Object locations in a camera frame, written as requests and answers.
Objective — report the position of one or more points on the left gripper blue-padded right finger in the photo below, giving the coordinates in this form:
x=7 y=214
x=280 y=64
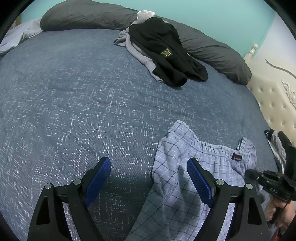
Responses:
x=248 y=220

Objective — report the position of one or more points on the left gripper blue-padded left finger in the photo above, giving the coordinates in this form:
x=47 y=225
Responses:
x=49 y=221

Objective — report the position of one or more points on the light blue plaid boxer shorts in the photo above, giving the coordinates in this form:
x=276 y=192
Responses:
x=173 y=210

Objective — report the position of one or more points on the person's right hand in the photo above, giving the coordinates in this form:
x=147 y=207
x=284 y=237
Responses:
x=287 y=213

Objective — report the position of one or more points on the black white striped garment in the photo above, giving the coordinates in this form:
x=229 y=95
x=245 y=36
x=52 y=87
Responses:
x=281 y=147

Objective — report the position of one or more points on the cream tufted headboard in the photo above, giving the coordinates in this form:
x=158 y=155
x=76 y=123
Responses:
x=273 y=86

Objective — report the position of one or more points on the blue-grey textured bedspread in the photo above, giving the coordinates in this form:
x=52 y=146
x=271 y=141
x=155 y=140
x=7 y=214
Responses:
x=70 y=97

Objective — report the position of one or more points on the long dark grey pillow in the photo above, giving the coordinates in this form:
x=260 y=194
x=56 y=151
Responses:
x=93 y=15

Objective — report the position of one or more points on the black garment with yellow label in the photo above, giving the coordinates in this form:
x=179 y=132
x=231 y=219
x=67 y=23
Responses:
x=161 y=42

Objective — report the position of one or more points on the light grey bed sheet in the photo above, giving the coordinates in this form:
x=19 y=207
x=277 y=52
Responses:
x=19 y=34

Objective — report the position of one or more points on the grey sweatshirt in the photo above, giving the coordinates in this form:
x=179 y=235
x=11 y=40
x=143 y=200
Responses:
x=124 y=40

